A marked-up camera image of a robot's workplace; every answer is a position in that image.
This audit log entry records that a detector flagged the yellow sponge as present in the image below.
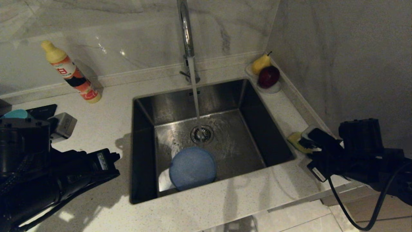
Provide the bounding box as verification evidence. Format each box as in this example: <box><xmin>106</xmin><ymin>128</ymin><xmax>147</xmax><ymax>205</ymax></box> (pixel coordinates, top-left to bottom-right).
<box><xmin>287</xmin><ymin>131</ymin><xmax>314</xmax><ymax>154</ymax></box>

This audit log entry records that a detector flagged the teal bowl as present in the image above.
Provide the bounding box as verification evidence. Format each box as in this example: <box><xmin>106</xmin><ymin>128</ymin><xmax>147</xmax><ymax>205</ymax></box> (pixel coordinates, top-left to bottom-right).
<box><xmin>1</xmin><ymin>109</ymin><xmax>36</xmax><ymax>121</ymax></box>

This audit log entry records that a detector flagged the blue plate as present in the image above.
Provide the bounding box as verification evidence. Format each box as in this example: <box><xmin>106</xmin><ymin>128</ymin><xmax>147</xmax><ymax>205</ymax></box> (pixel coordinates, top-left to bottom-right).
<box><xmin>169</xmin><ymin>147</ymin><xmax>217</xmax><ymax>191</ymax></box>

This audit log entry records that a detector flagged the chrome faucet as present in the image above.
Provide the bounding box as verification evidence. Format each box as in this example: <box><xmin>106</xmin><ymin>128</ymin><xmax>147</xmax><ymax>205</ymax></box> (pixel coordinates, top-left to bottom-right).
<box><xmin>176</xmin><ymin>0</ymin><xmax>201</xmax><ymax>85</ymax></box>

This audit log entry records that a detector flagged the stainless steel sink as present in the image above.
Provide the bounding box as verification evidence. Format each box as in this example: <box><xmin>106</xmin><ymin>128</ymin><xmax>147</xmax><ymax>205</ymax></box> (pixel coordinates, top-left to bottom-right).
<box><xmin>129</xmin><ymin>78</ymin><xmax>296</xmax><ymax>205</ymax></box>

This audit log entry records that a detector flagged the metal sink drain strainer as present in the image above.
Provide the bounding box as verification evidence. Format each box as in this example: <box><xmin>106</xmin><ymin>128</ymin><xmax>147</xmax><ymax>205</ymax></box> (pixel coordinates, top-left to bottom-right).
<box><xmin>190</xmin><ymin>125</ymin><xmax>214</xmax><ymax>146</ymax></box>

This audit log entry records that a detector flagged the black induction cooktop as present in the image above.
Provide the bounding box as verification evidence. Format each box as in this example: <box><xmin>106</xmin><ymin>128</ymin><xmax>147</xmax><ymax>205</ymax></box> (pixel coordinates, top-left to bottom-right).
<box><xmin>25</xmin><ymin>104</ymin><xmax>58</xmax><ymax>122</ymax></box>

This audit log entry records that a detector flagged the small white dish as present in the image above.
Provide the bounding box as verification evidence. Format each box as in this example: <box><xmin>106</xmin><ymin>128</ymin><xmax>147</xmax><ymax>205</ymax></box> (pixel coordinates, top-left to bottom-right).
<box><xmin>246</xmin><ymin>63</ymin><xmax>282</xmax><ymax>94</ymax></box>

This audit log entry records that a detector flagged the red apple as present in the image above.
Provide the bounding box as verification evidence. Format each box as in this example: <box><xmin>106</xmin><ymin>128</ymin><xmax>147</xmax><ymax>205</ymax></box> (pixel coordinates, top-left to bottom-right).
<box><xmin>257</xmin><ymin>66</ymin><xmax>280</xmax><ymax>89</ymax></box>

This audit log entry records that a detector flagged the yellow pear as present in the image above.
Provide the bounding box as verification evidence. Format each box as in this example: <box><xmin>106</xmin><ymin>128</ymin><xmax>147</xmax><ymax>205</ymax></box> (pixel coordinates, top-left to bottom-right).
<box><xmin>251</xmin><ymin>52</ymin><xmax>272</xmax><ymax>76</ymax></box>

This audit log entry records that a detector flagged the running water stream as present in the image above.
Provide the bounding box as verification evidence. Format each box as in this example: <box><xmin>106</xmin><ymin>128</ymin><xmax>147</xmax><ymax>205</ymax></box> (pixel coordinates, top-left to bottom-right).
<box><xmin>188</xmin><ymin>56</ymin><xmax>204</xmax><ymax>145</ymax></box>

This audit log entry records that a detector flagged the black braided cable sleeve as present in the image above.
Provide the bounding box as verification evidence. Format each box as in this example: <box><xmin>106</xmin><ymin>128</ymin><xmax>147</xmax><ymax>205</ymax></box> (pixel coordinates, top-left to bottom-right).
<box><xmin>0</xmin><ymin>155</ymin><xmax>33</xmax><ymax>197</ymax></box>

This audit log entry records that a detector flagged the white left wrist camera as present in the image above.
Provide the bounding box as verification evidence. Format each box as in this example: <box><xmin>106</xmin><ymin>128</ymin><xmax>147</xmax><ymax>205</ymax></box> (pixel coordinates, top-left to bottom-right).
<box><xmin>48</xmin><ymin>112</ymin><xmax>78</xmax><ymax>143</ymax></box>

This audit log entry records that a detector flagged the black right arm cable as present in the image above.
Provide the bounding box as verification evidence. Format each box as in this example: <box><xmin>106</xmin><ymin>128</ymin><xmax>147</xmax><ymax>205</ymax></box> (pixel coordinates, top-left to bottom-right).
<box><xmin>328</xmin><ymin>161</ymin><xmax>412</xmax><ymax>231</ymax></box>

